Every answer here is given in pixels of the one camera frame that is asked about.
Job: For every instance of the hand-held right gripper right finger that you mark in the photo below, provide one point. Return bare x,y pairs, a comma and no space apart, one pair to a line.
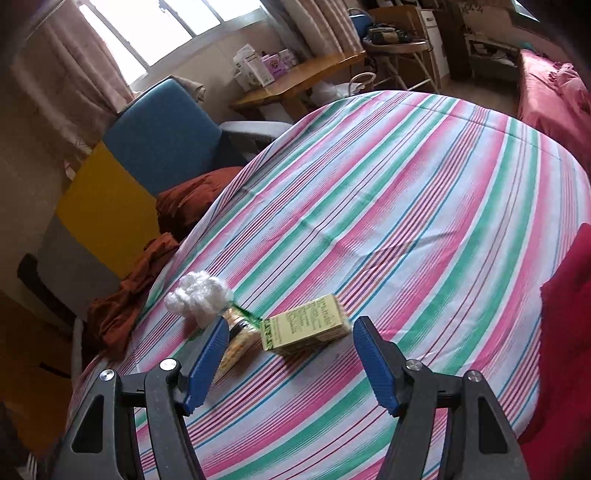
376,362

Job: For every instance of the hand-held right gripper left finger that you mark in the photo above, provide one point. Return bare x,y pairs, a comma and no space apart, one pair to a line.
203,364

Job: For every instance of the yellow snack packet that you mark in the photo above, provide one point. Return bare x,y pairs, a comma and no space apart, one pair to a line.
240,344

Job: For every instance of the white cotton ball bag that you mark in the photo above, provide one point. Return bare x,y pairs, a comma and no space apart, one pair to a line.
198,297

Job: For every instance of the green carton box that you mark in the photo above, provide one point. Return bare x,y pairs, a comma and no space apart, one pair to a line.
304,325

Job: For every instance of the striped bed sheet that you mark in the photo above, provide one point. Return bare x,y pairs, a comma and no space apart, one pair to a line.
392,207

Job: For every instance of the brown-red cloth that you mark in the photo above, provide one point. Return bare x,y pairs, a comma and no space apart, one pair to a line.
194,203

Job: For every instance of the wooden wardrobe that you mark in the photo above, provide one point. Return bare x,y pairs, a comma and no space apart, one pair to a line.
27,369

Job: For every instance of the black rolled mat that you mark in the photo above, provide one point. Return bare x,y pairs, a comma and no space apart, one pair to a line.
37,282

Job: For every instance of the red cloth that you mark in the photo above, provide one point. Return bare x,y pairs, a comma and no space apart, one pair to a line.
568,332

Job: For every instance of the grey yellow blue chair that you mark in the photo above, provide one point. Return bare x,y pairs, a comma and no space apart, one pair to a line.
166,134

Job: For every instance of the wooden desk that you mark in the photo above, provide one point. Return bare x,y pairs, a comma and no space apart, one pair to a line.
295,81

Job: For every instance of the white box with green print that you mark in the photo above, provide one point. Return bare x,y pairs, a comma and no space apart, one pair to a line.
251,67

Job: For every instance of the red blanket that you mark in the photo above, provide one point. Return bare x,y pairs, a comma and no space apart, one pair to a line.
554,101

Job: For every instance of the round stool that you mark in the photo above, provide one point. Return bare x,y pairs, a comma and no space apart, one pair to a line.
397,46

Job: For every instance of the small purple box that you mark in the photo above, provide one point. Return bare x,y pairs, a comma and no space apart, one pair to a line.
288,57

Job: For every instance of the beige curtain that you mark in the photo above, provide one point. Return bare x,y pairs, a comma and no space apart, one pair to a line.
323,23
74,74

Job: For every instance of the white cabinet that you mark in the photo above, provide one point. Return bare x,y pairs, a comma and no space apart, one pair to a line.
436,41

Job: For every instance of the window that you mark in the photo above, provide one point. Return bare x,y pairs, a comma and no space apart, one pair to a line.
175,27

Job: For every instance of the blue bag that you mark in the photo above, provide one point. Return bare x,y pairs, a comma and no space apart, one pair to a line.
358,23

